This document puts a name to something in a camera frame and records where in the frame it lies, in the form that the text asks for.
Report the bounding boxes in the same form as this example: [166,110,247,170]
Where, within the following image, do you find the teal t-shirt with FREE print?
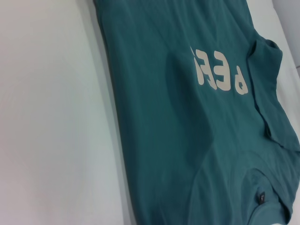
[92,0,300,225]

